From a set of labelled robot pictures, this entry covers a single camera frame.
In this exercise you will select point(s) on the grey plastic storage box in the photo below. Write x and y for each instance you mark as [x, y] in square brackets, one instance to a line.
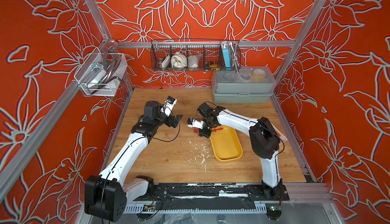
[248, 85]

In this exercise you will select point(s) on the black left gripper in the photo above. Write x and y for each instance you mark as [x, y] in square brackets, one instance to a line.
[169, 122]

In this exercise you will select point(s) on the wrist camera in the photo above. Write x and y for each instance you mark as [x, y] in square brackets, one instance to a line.
[169, 105]
[194, 123]

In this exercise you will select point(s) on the black wire wall basket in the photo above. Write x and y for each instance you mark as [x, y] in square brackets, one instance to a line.
[202, 54]

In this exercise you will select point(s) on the small white plastic box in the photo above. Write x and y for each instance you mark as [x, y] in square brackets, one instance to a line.
[280, 134]

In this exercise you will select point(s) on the white cloth in basket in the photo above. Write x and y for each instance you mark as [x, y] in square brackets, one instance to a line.
[179, 60]

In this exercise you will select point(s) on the yellow plastic tray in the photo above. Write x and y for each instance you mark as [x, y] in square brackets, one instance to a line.
[226, 144]

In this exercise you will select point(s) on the blue box in basket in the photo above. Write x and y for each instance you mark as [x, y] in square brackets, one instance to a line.
[225, 47]

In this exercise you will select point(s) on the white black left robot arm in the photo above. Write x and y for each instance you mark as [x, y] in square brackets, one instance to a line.
[106, 195]

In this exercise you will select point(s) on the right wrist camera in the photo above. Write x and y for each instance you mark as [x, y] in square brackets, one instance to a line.
[194, 123]

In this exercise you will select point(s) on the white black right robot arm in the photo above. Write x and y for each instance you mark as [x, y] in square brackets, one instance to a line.
[263, 137]

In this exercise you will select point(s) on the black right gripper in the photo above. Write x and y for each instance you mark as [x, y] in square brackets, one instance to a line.
[204, 134]

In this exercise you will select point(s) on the clear plastic wall bin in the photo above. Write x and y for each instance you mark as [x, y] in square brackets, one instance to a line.
[102, 74]

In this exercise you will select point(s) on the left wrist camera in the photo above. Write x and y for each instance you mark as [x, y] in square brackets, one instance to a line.
[169, 105]

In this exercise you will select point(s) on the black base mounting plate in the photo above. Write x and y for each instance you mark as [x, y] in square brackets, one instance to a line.
[252, 191]

